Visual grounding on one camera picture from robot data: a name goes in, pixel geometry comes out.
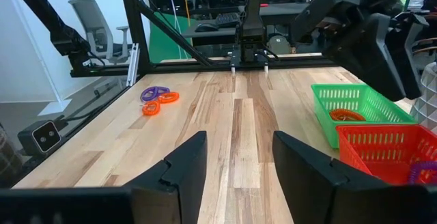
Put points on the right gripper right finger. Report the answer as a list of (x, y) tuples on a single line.
[(324, 196)]

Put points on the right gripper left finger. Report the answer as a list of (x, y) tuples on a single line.
[(164, 196)]

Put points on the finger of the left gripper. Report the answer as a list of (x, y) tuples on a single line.
[(409, 56), (368, 56)]

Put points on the red plastic basket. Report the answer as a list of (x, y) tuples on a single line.
[(368, 155)]

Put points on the green plastic basket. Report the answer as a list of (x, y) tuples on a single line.
[(321, 128)]

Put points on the black keyboard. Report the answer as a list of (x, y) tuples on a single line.
[(227, 20)]

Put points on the black computer mouse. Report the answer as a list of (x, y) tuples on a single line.
[(206, 27)]

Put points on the green board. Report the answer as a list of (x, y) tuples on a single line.
[(164, 43)]

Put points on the grey office chair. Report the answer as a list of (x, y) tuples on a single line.
[(92, 19)]

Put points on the silver metal bracket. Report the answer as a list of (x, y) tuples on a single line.
[(133, 65)]

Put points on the black table-level camera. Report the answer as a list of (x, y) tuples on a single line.
[(41, 138)]

